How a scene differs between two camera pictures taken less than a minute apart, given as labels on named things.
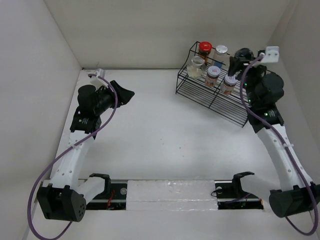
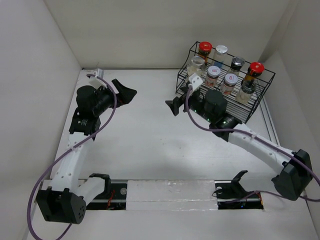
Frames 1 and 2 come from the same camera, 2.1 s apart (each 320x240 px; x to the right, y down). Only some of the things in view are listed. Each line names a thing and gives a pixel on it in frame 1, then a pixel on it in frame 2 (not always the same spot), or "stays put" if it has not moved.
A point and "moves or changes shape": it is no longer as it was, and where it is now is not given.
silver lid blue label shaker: x=220 y=51 stays put
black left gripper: x=125 y=95 stays put
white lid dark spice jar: x=228 y=84 stays put
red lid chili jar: x=204 y=49 stays put
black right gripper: x=235 y=64 to x=175 y=104
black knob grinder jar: x=245 y=54 moves or changes shape
